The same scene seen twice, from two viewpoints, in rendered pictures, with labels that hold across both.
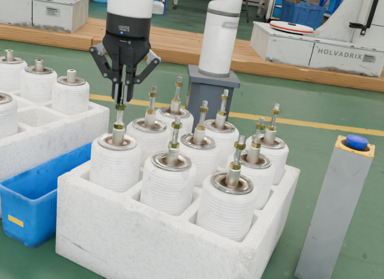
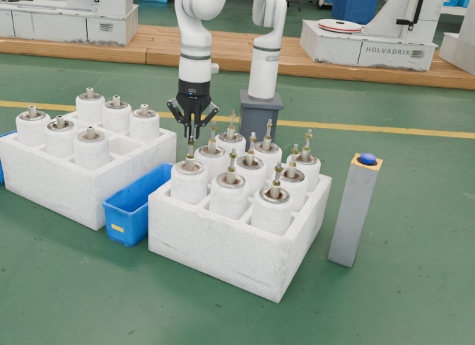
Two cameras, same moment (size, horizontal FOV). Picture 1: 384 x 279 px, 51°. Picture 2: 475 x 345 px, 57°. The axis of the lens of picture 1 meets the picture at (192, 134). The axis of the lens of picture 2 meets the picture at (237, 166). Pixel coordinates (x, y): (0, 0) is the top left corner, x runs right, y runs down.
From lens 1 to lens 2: 0.36 m
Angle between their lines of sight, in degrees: 6
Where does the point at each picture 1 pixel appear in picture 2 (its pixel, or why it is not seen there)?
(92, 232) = (176, 234)
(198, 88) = (249, 112)
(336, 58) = (384, 56)
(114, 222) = (191, 226)
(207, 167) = (257, 182)
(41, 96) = (120, 126)
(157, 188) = (221, 201)
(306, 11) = not seen: outside the picture
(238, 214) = (279, 216)
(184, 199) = (241, 208)
